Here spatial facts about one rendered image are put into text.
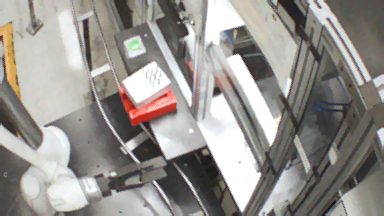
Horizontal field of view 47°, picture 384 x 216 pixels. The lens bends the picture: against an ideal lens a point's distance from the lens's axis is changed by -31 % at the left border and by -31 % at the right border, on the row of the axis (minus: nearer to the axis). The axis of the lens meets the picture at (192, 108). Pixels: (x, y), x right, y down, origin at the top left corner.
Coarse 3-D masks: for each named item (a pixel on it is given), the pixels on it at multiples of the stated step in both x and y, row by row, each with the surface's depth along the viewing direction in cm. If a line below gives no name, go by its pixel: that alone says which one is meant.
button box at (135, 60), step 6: (138, 36) 202; (126, 42) 201; (126, 48) 200; (126, 54) 203; (132, 54) 199; (138, 54) 199; (144, 54) 201; (126, 60) 208; (132, 60) 200; (138, 60) 202; (144, 60) 204; (132, 66) 204; (138, 66) 206; (144, 66) 207; (132, 72) 207
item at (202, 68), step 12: (204, 0) 144; (204, 12) 148; (312, 12) 87; (324, 12) 86; (204, 24) 153; (300, 60) 102; (312, 60) 96; (204, 72) 175; (300, 72) 104; (204, 84) 181; (192, 96) 194; (300, 96) 109; (192, 108) 200; (288, 132) 122; (276, 144) 133; (276, 156) 135; (264, 168) 147; (252, 192) 165; (252, 204) 169
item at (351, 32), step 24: (312, 0) 88; (336, 0) 91; (360, 0) 92; (312, 24) 89; (336, 24) 85; (360, 24) 89; (360, 48) 86; (360, 72) 81; (360, 96) 79; (360, 120) 82; (336, 144) 96; (312, 192) 116
